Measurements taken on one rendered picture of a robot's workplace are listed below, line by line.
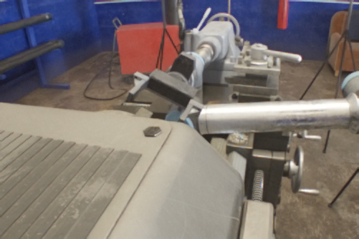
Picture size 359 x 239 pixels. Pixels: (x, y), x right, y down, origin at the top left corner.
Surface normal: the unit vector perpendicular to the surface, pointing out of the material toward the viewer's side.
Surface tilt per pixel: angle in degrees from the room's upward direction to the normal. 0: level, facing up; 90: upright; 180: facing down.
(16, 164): 0
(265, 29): 90
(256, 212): 0
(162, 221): 45
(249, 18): 90
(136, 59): 90
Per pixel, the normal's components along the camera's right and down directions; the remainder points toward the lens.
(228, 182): 0.64, -0.55
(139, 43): 0.06, 0.48
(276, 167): -0.29, 0.48
